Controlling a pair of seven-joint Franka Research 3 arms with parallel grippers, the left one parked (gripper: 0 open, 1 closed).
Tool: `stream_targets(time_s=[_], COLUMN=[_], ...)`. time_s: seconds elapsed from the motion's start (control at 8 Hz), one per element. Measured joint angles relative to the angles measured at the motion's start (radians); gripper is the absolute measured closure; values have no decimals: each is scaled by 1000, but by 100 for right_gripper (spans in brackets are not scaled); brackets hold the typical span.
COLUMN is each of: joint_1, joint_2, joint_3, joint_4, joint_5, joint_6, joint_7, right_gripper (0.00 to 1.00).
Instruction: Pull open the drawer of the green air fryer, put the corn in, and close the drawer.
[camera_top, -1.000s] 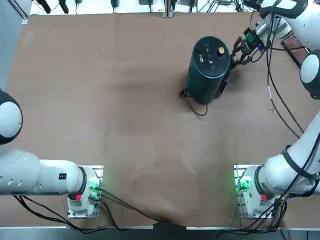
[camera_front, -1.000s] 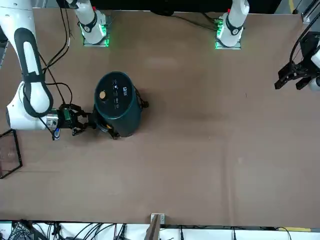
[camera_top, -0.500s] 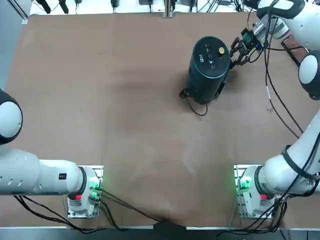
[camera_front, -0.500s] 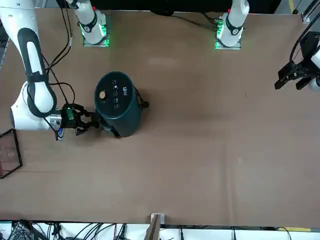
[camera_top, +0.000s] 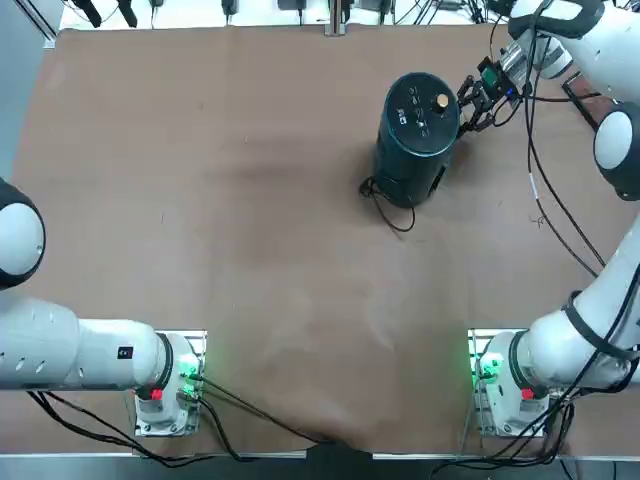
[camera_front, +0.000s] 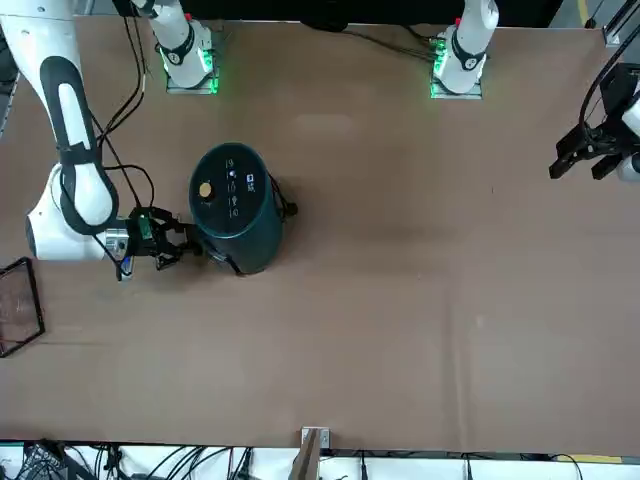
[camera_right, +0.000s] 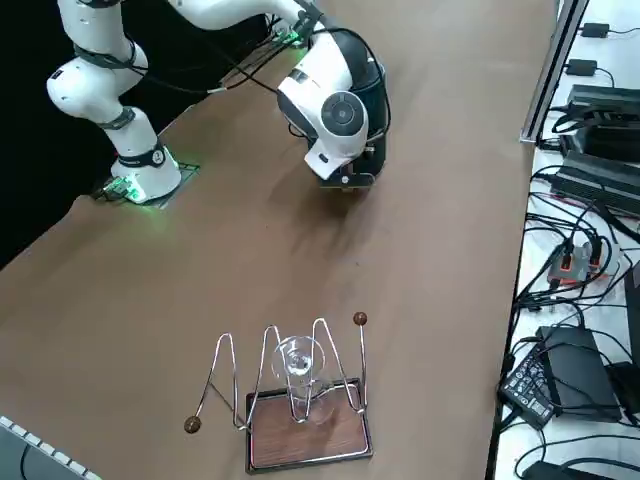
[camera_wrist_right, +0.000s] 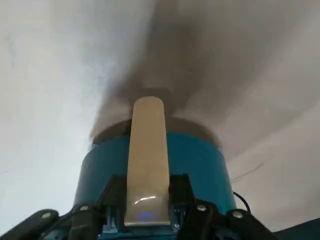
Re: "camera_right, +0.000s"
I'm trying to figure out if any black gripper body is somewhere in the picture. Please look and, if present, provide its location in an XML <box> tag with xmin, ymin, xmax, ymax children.
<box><xmin>319</xmin><ymin>149</ymin><xmax>376</xmax><ymax>190</ymax></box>

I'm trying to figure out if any green air fryer body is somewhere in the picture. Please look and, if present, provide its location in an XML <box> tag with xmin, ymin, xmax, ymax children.
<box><xmin>357</xmin><ymin>59</ymin><xmax>391</xmax><ymax>184</ymax></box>

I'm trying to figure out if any clear wine glass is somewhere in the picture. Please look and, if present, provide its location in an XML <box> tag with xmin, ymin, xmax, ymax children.
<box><xmin>270</xmin><ymin>336</ymin><xmax>337</xmax><ymax>426</ymax></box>

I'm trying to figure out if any grey orange electronic device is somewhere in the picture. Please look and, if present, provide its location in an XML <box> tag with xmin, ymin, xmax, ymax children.
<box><xmin>546</xmin><ymin>243</ymin><xmax>622</xmax><ymax>287</ymax></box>

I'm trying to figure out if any black power supply box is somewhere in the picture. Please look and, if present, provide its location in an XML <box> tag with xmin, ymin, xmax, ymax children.
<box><xmin>558</xmin><ymin>118</ymin><xmax>640</xmax><ymax>162</ymax></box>
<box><xmin>548</xmin><ymin>149</ymin><xmax>640</xmax><ymax>217</ymax></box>
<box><xmin>568</xmin><ymin>83</ymin><xmax>640</xmax><ymax>120</ymax></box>

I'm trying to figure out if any black power brick white label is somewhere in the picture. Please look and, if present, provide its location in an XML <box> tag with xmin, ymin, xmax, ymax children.
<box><xmin>497</xmin><ymin>349</ymin><xmax>557</xmax><ymax>430</ymax></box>

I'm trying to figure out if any plain black power brick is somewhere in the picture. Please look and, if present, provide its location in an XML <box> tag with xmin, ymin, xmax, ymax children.
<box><xmin>535</xmin><ymin>324</ymin><xmax>624</xmax><ymax>424</ymax></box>

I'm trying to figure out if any grey keyboard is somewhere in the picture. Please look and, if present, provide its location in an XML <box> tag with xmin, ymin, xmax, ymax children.
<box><xmin>0</xmin><ymin>414</ymin><xmax>102</xmax><ymax>480</ymax></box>

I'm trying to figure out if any black arm cable white tag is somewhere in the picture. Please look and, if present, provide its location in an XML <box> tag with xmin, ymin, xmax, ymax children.
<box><xmin>74</xmin><ymin>4</ymin><xmax>391</xmax><ymax>139</ymax></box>

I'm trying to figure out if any aluminium profile rail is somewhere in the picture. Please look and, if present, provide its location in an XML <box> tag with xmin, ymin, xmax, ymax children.
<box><xmin>519</xmin><ymin>0</ymin><xmax>591</xmax><ymax>146</ymax></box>

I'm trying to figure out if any wire glass rack wooden tray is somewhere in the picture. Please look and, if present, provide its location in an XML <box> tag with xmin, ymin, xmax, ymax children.
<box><xmin>183</xmin><ymin>312</ymin><xmax>375</xmax><ymax>474</ymax></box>

